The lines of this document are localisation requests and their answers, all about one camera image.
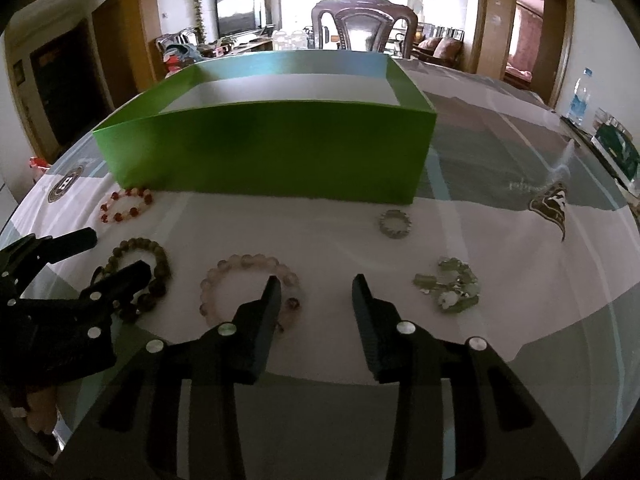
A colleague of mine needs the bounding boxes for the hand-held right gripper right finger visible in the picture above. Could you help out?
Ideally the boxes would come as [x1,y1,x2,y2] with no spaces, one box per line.
[351,274,583,480]

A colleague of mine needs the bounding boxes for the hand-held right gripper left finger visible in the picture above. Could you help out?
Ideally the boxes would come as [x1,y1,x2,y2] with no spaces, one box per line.
[65,275,283,480]

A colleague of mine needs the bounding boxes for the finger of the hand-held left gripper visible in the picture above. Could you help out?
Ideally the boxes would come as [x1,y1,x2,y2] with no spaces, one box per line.
[75,260,152,312]
[0,227,98,292]

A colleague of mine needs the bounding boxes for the brown bead bracelet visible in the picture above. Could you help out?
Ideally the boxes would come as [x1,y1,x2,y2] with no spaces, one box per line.
[92,237,172,323]

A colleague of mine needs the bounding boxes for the pink bead bracelet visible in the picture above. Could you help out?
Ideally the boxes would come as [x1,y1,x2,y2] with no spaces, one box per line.
[199,254,302,331]

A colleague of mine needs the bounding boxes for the red and white bead bracelet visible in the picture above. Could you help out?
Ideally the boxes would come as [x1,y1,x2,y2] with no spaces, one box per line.
[99,186,154,224]

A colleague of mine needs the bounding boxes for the green jade charm bracelet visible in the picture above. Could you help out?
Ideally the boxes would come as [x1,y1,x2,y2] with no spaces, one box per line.
[412,256,482,316]

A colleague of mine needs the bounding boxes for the small silver green bracelet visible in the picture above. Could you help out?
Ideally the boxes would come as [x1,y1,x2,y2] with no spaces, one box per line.
[378,209,412,240]

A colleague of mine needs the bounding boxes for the green cardboard box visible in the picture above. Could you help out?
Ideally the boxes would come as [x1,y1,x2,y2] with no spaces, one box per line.
[92,51,437,205]

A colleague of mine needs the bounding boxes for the person's left hand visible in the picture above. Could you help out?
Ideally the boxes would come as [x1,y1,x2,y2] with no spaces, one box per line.
[25,384,62,433]

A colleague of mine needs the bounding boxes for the chair with piled clothes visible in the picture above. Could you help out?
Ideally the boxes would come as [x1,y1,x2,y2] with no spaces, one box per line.
[155,27,207,79]

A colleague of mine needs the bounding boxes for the wooden television cabinet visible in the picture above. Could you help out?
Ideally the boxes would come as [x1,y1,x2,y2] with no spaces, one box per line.
[200,34,277,57]

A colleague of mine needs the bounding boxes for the green leaf garland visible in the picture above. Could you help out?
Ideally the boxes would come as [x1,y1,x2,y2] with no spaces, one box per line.
[189,0,207,44]

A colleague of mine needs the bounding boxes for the wooden sofa with cushions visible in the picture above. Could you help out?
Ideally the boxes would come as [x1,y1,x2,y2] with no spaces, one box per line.
[414,22,467,69]

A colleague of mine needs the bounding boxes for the flat screen television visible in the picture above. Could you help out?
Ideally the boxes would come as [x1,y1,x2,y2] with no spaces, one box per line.
[215,0,264,39]

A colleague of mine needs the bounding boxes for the green tissue pack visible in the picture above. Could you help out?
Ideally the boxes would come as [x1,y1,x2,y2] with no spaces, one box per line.
[592,119,640,187]

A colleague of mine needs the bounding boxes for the carved wooden chair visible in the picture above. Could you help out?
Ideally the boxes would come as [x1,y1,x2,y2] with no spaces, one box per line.
[311,0,420,59]

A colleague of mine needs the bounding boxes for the plastic water bottle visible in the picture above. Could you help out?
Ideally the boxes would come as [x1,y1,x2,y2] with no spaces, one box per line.
[569,66,594,126]

